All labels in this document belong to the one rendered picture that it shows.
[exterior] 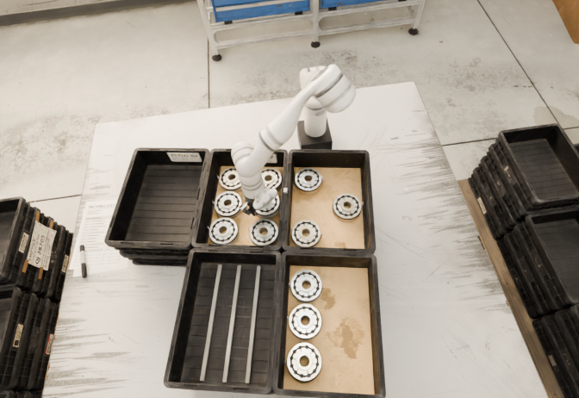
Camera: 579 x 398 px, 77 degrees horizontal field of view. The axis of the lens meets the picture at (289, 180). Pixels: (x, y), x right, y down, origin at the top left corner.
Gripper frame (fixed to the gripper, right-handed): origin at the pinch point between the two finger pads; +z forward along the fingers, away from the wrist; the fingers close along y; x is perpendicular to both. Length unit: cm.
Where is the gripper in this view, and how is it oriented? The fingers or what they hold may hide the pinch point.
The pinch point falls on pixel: (259, 208)
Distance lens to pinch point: 132.6
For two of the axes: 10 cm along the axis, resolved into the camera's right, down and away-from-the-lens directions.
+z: 0.6, 5.2, 8.6
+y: -7.4, 5.9, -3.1
